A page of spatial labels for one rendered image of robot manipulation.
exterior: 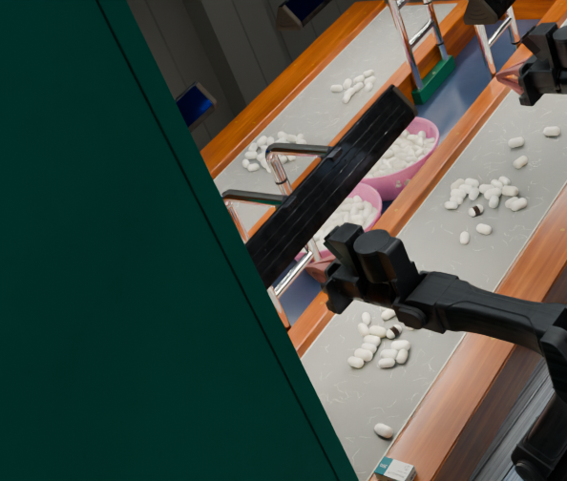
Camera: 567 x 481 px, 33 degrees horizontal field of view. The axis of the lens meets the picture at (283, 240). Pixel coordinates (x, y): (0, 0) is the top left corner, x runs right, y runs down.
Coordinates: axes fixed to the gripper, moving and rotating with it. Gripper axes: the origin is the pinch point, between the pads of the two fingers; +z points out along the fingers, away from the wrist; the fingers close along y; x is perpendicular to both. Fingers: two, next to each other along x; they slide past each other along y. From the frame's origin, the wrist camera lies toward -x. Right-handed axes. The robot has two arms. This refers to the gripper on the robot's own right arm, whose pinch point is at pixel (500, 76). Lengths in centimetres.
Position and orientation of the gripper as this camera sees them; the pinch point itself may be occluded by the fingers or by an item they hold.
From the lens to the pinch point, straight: 193.7
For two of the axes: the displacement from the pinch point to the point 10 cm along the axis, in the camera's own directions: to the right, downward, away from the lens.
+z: -6.8, -1.4, 7.2
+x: 3.8, 7.7, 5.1
